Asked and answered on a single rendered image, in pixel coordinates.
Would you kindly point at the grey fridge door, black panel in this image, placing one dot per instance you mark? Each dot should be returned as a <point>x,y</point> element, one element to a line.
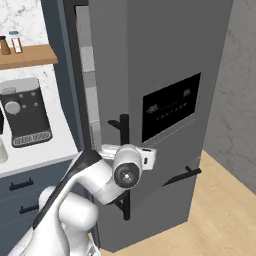
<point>180,43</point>

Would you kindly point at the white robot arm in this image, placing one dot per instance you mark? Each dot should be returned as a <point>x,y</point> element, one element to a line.
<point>83,180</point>

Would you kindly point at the wooden wall shelf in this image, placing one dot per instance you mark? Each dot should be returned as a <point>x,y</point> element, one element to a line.
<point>30,56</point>

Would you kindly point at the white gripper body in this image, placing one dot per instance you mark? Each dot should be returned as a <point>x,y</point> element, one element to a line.
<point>108,151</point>

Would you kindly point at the dark blue drawer front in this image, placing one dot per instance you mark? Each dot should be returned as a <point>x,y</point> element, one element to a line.
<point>13,223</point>
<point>46,176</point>

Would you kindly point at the grey fridge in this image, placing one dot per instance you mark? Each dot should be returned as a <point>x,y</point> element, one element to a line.
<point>160,40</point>

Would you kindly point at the dark blue tall cabinet panel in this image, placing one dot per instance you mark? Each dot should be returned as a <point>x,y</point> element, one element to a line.
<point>58,33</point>

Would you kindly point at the black and silver coffee machine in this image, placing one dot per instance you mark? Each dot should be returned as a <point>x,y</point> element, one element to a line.
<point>25,113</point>

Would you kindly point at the brown bottle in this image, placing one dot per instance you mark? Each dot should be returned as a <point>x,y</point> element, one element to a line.
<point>4,46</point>

